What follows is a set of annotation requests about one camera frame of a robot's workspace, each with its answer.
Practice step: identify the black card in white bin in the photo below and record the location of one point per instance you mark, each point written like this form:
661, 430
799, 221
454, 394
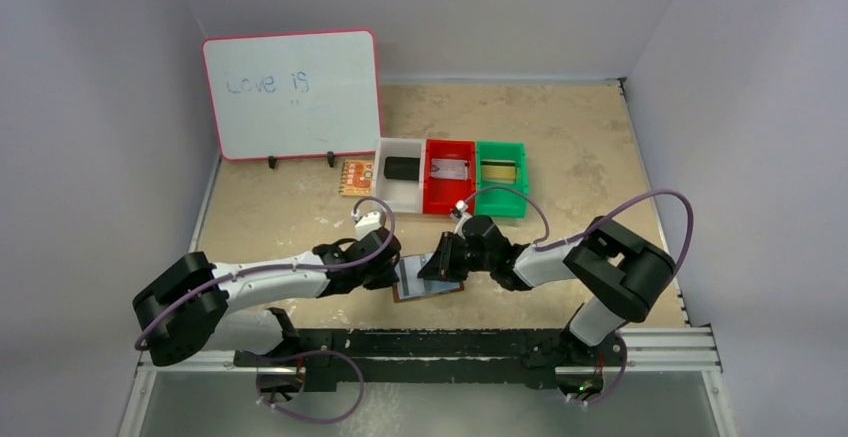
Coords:
402, 168

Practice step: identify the green plastic bin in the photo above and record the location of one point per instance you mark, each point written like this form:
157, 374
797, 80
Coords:
501, 200

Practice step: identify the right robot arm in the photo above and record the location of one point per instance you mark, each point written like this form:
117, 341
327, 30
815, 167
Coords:
625, 273

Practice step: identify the aluminium frame rail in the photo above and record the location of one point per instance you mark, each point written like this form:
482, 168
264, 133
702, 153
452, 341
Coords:
671, 384

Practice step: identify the silver card in red bin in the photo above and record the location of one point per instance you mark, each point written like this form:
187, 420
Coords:
450, 169

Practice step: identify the orange patterned card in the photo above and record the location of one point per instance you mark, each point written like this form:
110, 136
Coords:
356, 178

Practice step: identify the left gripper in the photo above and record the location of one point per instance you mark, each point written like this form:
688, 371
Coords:
386, 279

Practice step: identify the red plastic bin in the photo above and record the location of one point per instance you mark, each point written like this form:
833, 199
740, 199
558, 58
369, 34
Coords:
439, 196

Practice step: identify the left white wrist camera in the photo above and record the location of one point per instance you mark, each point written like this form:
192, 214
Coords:
369, 222

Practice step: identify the gold card in green bin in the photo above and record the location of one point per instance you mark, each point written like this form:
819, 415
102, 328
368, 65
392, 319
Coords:
499, 171

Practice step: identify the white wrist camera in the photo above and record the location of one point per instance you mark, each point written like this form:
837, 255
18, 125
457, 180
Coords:
369, 222
460, 213

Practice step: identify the white plastic bin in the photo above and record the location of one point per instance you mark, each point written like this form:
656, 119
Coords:
401, 196

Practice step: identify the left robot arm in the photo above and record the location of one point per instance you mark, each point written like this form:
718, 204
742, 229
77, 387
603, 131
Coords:
181, 310

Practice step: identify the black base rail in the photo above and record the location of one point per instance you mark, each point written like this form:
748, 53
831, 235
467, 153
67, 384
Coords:
539, 359

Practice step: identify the brown leather card holder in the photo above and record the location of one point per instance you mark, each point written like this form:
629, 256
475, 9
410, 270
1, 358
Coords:
409, 287

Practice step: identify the pink framed whiteboard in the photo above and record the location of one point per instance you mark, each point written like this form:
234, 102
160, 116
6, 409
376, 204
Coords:
294, 95

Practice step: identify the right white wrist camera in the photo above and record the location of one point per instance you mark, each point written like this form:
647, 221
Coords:
460, 213

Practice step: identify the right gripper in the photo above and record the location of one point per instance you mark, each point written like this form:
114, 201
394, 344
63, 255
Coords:
448, 255

